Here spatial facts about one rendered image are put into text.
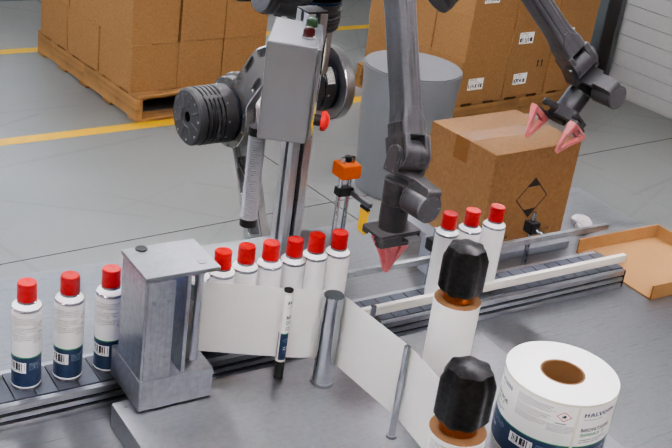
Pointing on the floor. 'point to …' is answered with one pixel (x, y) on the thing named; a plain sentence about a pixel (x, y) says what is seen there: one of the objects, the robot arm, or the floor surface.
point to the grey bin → (373, 71)
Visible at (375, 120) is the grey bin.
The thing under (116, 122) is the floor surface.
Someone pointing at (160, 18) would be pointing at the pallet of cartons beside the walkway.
